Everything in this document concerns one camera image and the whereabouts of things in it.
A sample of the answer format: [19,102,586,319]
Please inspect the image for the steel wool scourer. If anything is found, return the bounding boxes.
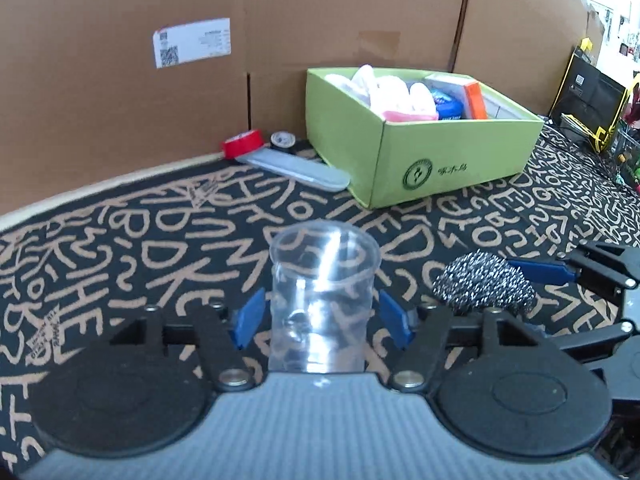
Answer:
[432,252,537,316]

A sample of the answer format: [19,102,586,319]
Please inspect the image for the clear plastic cup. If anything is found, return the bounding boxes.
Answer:
[268,220,381,374]

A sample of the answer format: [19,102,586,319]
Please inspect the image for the blue floss container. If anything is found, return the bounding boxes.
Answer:
[427,86,464,120]

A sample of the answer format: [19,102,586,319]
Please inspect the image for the white pink cuffed glove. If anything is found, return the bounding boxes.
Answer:
[324,65,439,122]

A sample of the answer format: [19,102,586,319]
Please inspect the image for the white orange medicine box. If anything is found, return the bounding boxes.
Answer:
[424,73,488,120]

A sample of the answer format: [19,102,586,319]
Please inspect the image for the black patterned letter mat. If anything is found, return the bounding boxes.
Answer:
[1,129,639,472]

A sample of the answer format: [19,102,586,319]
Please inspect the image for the grey flat case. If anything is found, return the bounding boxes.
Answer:
[235,148,350,193]

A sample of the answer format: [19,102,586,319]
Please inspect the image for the black yellow box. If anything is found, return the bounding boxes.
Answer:
[549,38,639,154]

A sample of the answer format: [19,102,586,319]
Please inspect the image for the red tape roll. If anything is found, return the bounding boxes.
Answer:
[221,129,265,160]

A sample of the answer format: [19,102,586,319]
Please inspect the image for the green storage box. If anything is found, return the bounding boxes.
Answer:
[305,67,542,209]

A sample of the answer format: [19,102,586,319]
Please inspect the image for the white shipping label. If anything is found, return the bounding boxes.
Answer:
[152,18,232,68]

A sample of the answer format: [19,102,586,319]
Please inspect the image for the large cardboard box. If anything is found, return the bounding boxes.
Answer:
[1,0,604,212]

